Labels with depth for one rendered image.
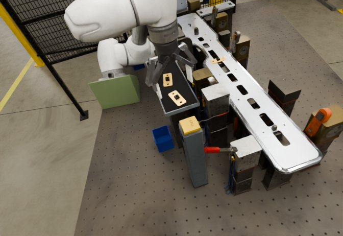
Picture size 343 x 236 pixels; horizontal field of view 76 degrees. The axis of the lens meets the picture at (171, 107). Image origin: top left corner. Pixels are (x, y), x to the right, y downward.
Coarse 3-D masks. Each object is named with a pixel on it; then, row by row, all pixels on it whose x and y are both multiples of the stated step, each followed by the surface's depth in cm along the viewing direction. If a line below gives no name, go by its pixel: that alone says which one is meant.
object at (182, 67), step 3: (183, 66) 110; (183, 69) 108; (183, 72) 108; (186, 75) 110; (186, 78) 112; (189, 81) 114; (189, 84) 116; (192, 108) 129; (189, 111) 133; (192, 111) 131; (189, 114) 137; (192, 114) 133; (195, 114) 134; (195, 117) 136
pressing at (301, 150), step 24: (192, 24) 158; (216, 48) 133; (216, 72) 118; (240, 72) 115; (240, 96) 104; (264, 96) 101; (240, 120) 95; (288, 120) 90; (264, 144) 85; (312, 144) 82; (288, 168) 77
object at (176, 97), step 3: (171, 93) 89; (177, 93) 88; (171, 96) 88; (174, 96) 86; (177, 96) 87; (180, 96) 87; (174, 99) 86; (177, 99) 86; (180, 99) 86; (183, 99) 85; (177, 102) 85; (183, 102) 84; (180, 105) 84
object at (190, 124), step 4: (192, 116) 79; (184, 120) 79; (188, 120) 78; (192, 120) 78; (196, 120) 78; (180, 124) 78; (184, 124) 77; (188, 124) 77; (192, 124) 77; (196, 124) 77; (184, 128) 76; (188, 128) 76; (192, 128) 76; (196, 128) 75; (200, 128) 76; (184, 132) 75; (188, 132) 75
